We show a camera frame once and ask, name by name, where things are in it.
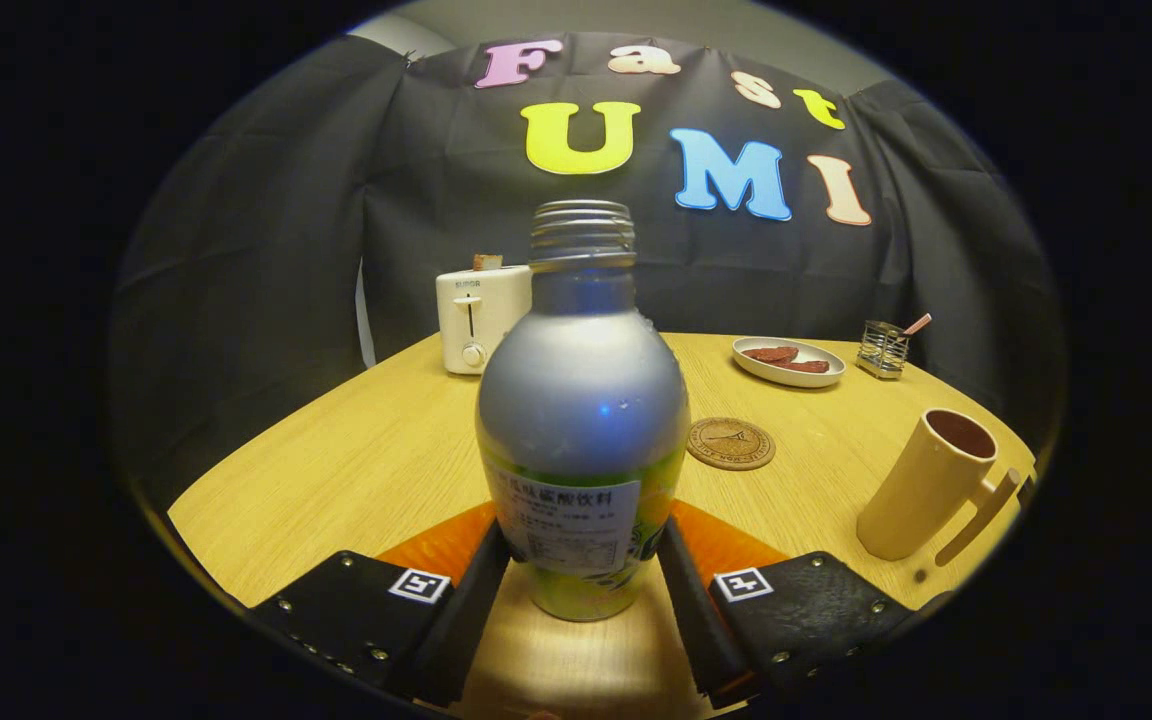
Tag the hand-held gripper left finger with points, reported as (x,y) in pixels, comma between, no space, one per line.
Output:
(466,620)

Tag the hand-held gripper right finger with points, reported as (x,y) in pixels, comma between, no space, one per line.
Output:
(701,620)

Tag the round wooden coaster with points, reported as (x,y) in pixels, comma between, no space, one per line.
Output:
(731,444)

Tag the silver green juice bottle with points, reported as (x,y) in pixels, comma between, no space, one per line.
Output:
(581,400)

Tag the wooden table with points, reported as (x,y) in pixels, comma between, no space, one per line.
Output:
(386,450)

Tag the white oval plate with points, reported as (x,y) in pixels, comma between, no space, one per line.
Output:
(771,376)

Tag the brown food piece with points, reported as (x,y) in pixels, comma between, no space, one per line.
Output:
(806,367)
(769,354)

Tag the white toaster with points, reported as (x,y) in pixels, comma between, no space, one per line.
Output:
(496,310)

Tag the toast slice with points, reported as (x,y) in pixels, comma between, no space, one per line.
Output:
(487,262)

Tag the pink striped straw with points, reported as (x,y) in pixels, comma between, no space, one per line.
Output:
(918,324)

